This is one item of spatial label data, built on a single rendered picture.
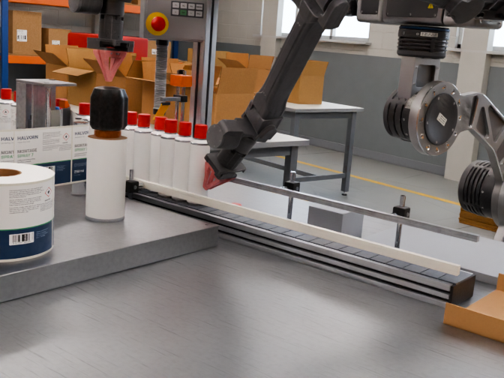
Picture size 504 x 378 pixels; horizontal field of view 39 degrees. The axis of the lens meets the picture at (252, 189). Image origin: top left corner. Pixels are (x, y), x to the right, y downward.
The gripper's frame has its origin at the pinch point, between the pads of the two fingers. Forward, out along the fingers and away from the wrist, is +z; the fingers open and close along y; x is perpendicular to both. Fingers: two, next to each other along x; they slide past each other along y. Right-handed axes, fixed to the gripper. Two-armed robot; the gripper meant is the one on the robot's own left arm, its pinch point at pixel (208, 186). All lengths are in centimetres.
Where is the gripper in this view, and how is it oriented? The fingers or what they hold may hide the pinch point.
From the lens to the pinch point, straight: 179.3
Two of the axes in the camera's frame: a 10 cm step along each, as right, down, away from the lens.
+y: -6.2, 1.1, -7.8
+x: 5.7, 7.4, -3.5
